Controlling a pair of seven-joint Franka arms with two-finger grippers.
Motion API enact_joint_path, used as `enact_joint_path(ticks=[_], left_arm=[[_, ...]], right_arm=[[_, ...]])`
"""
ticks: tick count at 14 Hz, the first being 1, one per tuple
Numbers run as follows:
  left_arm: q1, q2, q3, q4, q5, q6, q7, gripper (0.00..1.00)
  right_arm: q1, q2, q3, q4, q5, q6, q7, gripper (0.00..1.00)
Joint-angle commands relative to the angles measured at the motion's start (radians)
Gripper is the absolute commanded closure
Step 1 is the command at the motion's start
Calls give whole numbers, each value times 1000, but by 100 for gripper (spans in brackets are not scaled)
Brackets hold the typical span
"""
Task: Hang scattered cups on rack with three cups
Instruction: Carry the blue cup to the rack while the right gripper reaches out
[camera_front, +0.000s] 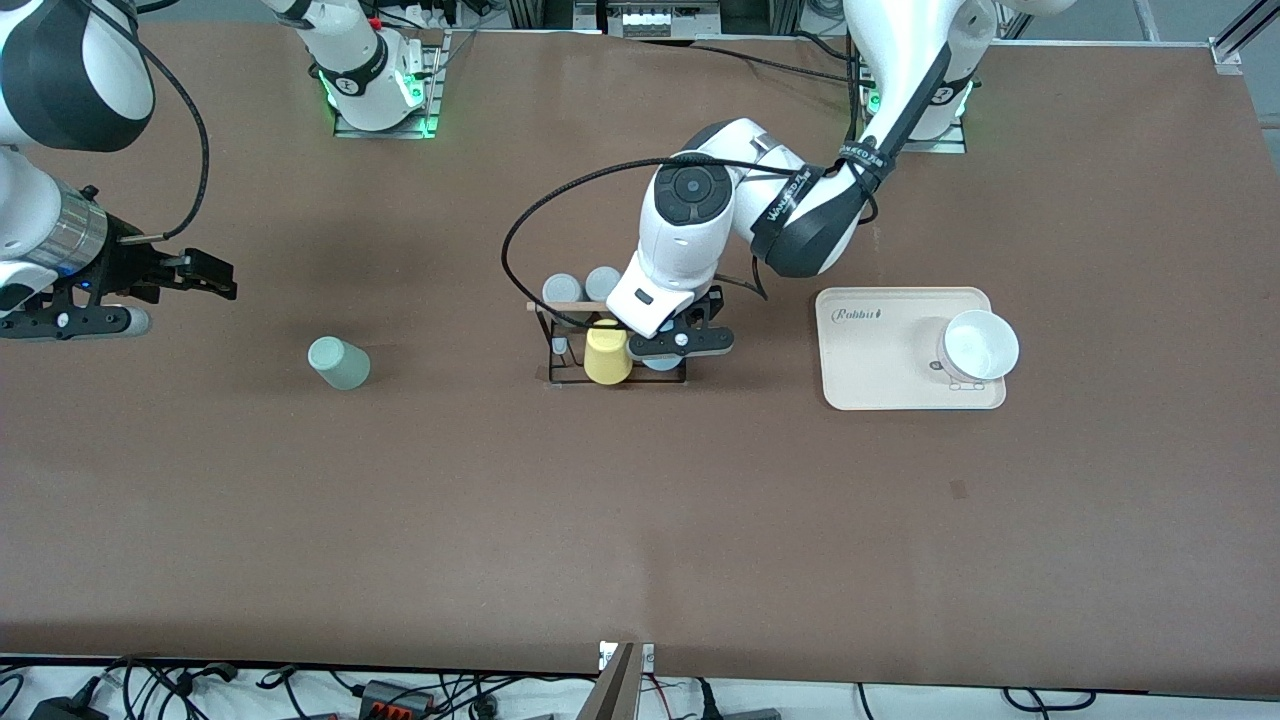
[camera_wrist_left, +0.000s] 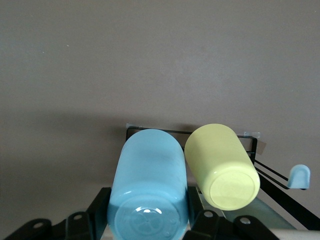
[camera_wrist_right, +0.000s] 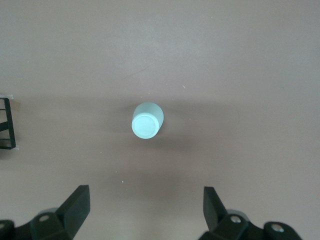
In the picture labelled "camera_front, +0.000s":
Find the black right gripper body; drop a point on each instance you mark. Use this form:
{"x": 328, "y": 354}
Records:
{"x": 128, "y": 268}

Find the light blue cup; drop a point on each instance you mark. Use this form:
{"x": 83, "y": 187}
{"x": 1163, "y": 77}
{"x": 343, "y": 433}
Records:
{"x": 660, "y": 365}

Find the pale green cup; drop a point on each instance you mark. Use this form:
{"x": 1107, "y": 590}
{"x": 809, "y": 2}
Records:
{"x": 340, "y": 365}

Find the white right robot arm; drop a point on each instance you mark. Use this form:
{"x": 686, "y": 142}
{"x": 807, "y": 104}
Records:
{"x": 60, "y": 80}

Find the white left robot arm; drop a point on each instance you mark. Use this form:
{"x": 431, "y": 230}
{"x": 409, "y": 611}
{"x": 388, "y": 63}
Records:
{"x": 690, "y": 230}

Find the grey cup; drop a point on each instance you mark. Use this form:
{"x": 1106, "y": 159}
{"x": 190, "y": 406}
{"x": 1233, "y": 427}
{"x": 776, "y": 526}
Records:
{"x": 562, "y": 290}
{"x": 603, "y": 283}

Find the yellow cup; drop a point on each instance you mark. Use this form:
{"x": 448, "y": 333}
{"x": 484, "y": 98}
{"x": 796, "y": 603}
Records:
{"x": 605, "y": 358}

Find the beige rabbit tray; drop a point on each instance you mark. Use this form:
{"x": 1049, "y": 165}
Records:
{"x": 880, "y": 392}

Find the white bowl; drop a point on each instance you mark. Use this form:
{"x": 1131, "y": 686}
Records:
{"x": 980, "y": 345}

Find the grey device with white buttons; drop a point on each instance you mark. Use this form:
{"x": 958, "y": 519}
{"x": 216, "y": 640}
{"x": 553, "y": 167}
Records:
{"x": 650, "y": 18}

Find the black power adapter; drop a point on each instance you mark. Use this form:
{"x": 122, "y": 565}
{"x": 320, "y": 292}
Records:
{"x": 65, "y": 710}

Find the black orange connector box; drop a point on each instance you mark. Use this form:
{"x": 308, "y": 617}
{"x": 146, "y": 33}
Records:
{"x": 395, "y": 695}

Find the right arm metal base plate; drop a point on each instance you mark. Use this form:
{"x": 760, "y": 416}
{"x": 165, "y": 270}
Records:
{"x": 425, "y": 110}

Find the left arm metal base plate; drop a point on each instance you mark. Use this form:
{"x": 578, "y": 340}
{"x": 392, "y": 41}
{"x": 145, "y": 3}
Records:
{"x": 955, "y": 146}

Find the metal camera bracket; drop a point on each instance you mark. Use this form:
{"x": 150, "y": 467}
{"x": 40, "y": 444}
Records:
{"x": 620, "y": 690}

